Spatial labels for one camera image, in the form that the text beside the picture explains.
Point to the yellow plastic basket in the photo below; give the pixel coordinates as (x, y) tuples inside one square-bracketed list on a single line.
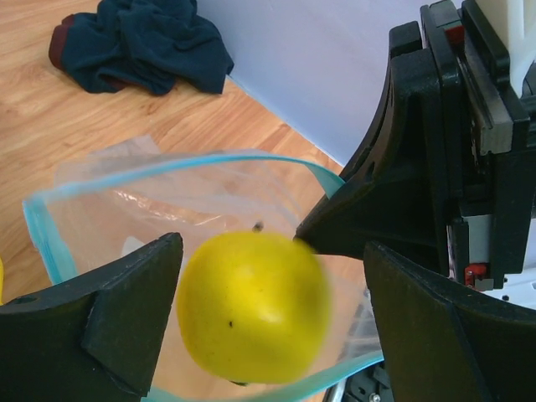
[(1, 281)]

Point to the dark navy cloth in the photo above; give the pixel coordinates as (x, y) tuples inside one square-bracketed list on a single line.
[(150, 44)]

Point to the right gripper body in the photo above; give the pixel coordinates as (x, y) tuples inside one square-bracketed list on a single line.
[(462, 139)]

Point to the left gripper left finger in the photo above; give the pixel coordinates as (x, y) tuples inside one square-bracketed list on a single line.
[(96, 337)]

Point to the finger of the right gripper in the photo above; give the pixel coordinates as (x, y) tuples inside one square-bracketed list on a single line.
[(377, 188)]

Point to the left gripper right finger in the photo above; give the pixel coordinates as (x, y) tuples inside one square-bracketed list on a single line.
[(443, 341)]

